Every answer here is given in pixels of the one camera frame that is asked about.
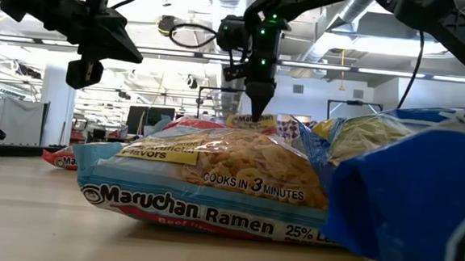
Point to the long ceiling light bar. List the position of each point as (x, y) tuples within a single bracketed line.
[(168, 52)]

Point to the white column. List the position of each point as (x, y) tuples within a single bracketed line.
[(53, 115)]

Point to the white partition curtain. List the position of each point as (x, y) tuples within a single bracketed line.
[(22, 121)]

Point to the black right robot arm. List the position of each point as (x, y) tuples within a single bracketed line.
[(445, 22)]

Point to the black metal stand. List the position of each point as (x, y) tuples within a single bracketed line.
[(355, 102)]

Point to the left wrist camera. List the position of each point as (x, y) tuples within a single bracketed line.
[(84, 75)]

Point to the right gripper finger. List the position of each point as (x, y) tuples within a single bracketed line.
[(259, 100)]

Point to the red Maruchan ramen pack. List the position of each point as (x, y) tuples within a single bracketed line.
[(58, 161)]

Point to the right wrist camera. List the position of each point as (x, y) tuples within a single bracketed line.
[(232, 33)]

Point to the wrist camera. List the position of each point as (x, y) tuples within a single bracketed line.
[(232, 33), (84, 75)]

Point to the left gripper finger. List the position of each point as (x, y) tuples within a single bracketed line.
[(108, 44)]

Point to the dark monitor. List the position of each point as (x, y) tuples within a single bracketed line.
[(148, 117)]

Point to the silver air duct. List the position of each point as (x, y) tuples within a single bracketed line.
[(230, 104), (322, 51)]

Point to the light blue Maruchan ramen pack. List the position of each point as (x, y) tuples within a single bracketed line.
[(241, 123), (214, 170)]

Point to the clear plastic bin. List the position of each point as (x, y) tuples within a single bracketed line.
[(149, 132)]

